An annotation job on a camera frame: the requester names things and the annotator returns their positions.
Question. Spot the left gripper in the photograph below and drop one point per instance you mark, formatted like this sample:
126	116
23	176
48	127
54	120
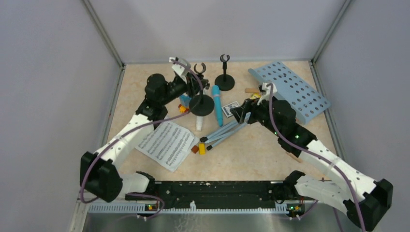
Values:
193	85

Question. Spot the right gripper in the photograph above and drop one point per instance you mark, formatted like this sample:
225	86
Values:
249	105

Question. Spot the black stand of white microphone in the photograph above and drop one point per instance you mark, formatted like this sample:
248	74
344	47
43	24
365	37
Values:
201	104

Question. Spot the blue microphone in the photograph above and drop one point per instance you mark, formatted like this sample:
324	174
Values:
215	91

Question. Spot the black stand of blue microphone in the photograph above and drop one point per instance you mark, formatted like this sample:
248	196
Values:
224	81

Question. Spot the white microphone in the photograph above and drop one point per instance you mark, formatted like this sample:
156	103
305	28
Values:
199	123

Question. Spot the sheet music page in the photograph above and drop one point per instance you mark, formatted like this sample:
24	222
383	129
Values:
169	144

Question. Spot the light blue music stand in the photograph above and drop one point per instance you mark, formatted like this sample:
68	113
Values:
295	104

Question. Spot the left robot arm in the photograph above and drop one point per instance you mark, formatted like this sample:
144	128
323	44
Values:
99	170

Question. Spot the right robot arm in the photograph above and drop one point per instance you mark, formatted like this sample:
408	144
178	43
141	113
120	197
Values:
361	198

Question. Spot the blue playing card deck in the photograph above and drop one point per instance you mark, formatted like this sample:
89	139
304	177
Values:
227	108

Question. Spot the yellow owl toy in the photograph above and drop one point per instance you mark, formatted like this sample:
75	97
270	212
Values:
255	96

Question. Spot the blue toy train block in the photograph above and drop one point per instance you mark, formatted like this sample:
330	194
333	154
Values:
184	103

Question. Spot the wooden block near left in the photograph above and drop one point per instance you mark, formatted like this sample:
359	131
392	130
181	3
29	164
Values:
252	90

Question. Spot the yellow wooden block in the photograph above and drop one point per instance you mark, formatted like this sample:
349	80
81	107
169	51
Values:
202	148

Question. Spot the brown wooden cylinder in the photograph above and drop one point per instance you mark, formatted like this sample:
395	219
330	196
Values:
195	149

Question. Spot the tan wooden block right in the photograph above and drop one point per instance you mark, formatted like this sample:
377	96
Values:
294	157

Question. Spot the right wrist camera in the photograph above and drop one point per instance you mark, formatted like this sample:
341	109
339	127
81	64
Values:
268	90

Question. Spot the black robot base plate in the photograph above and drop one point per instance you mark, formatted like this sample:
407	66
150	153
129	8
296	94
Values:
220	194

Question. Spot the aluminium frame rail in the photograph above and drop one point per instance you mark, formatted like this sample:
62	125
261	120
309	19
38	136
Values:
102	64

